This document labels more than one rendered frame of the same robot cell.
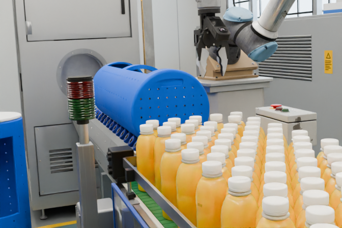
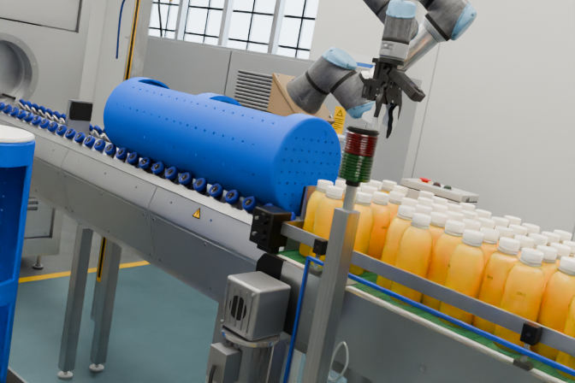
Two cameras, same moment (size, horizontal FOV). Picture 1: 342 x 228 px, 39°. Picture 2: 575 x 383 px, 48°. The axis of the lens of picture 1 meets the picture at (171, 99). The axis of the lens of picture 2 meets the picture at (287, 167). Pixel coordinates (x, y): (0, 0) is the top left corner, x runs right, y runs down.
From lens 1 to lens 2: 93 cm
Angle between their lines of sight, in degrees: 29
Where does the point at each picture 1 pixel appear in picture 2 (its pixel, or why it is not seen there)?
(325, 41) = not seen: hidden behind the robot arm
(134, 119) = (275, 173)
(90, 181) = (348, 256)
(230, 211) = not seen: outside the picture
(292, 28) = (295, 70)
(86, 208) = (338, 288)
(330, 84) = not seen: hidden behind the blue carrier
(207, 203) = (532, 292)
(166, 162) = (419, 239)
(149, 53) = (138, 67)
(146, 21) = (142, 22)
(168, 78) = (315, 128)
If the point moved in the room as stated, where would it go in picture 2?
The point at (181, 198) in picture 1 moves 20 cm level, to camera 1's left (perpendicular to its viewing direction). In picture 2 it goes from (463, 284) to (382, 284)
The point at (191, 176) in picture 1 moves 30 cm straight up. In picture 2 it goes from (479, 261) to (514, 110)
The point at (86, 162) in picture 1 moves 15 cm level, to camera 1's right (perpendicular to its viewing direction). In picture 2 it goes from (351, 232) to (411, 235)
